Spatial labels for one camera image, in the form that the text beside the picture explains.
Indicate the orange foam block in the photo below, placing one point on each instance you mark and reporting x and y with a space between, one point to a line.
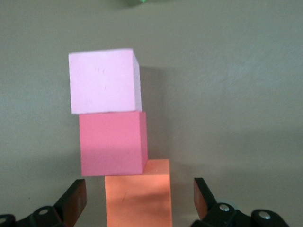
138 198

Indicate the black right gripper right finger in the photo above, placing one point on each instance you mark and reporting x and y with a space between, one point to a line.
206 205

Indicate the light pink foam block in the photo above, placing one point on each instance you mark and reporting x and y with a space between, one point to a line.
104 81

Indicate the crimson red foam block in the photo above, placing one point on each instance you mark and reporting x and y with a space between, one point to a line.
112 144

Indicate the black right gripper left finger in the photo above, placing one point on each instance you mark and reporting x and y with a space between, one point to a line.
71 201

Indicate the green foam block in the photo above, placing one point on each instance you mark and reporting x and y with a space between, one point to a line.
135 1

